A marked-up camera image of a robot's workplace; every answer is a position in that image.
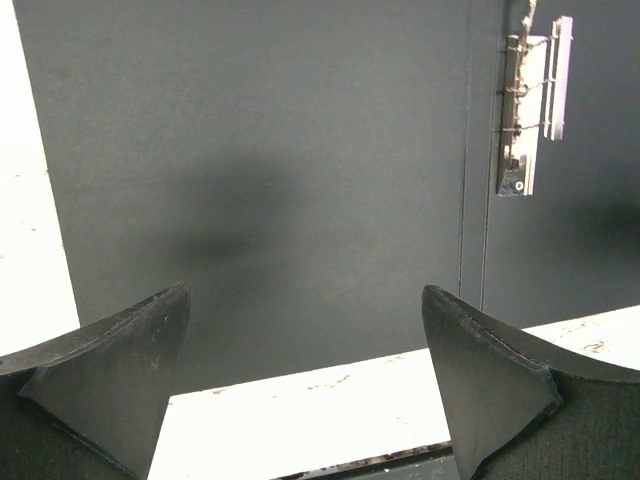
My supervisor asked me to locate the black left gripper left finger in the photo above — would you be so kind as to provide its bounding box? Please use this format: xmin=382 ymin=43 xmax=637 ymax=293
xmin=1 ymin=283 xmax=191 ymax=479

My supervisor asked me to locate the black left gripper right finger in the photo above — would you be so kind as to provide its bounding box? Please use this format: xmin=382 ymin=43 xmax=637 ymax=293
xmin=422 ymin=285 xmax=639 ymax=479

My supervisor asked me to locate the white folder black inside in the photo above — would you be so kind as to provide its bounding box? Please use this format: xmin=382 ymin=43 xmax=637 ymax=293
xmin=14 ymin=1 xmax=639 ymax=393

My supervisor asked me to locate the metal folder clip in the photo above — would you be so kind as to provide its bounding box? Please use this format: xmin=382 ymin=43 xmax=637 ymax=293
xmin=497 ymin=16 xmax=574 ymax=197

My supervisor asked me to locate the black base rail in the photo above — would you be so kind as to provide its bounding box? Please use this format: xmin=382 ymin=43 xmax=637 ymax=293
xmin=282 ymin=441 xmax=460 ymax=480

